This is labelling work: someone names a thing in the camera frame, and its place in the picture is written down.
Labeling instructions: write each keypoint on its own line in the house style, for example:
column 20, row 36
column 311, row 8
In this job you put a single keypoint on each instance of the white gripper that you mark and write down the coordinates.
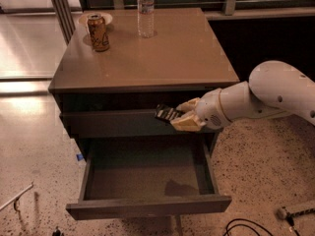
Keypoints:
column 209, row 110

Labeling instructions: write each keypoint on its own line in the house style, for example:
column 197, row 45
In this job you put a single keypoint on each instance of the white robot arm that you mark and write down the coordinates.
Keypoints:
column 274, row 89

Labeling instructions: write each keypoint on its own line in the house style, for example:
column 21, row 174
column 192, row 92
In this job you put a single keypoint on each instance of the closed upper drawer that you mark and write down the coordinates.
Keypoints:
column 112, row 124

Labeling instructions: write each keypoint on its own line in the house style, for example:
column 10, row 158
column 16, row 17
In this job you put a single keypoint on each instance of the grey drawer cabinet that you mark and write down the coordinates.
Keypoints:
column 181, row 61

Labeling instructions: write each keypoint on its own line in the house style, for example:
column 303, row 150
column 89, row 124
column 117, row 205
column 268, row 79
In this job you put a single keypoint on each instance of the open middle drawer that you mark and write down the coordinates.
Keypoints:
column 149, row 177

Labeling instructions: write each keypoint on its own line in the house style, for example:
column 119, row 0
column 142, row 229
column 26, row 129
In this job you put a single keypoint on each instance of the blue tape piece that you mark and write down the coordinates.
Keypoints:
column 79, row 156

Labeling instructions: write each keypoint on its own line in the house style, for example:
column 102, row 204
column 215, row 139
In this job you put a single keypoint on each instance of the clear plastic water bottle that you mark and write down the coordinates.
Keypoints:
column 146, row 18

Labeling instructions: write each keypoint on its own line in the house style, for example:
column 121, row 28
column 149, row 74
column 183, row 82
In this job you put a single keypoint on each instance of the gold beverage can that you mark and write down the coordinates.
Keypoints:
column 97, row 31

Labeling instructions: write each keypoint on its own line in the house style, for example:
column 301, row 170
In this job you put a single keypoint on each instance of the grey power strip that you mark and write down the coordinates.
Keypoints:
column 296, row 210

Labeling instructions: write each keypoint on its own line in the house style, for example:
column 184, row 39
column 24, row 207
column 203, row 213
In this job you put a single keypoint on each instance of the white small plate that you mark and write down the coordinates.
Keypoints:
column 84, row 18

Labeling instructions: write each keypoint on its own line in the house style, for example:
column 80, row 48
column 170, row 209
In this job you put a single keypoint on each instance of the white metal rod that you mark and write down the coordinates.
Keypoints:
column 14, row 201

